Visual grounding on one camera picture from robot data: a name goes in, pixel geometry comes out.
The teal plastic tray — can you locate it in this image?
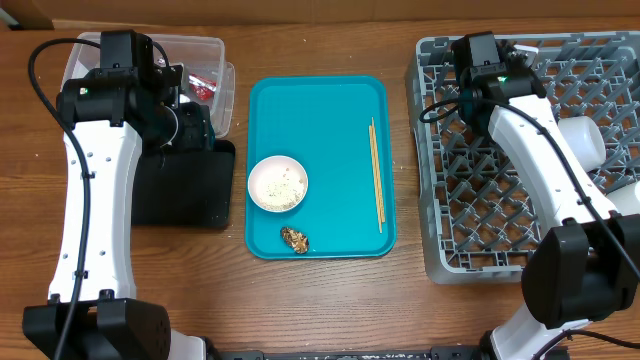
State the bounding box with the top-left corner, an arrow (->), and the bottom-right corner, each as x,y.
245,75 -> 397,260

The black tray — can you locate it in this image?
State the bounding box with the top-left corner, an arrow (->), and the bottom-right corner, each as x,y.
132,140 -> 236,228

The pink bowl with crumbs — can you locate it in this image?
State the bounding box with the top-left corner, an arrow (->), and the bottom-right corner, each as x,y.
247,155 -> 309,213

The white cup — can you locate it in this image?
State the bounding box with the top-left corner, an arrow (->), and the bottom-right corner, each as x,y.
606,182 -> 640,216

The clear plastic bin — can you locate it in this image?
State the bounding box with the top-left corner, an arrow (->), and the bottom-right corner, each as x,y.
60,34 -> 235,139

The brown food scrap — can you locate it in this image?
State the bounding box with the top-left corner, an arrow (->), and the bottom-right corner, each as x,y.
280,227 -> 310,254

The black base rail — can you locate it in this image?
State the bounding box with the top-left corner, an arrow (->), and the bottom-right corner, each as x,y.
213,345 -> 490,360

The grey-blue bowl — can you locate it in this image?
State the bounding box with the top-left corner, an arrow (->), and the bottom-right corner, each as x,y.
558,116 -> 606,172

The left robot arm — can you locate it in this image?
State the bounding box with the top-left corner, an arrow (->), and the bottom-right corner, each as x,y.
23,62 -> 234,359

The grey dishwasher rack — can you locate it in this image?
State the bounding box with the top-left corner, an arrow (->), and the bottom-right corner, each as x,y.
405,31 -> 639,284

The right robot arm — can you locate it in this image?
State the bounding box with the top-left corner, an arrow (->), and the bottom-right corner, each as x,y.
451,32 -> 639,359

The red silver wrapper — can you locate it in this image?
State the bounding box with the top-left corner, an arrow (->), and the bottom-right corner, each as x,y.
188,73 -> 217,101

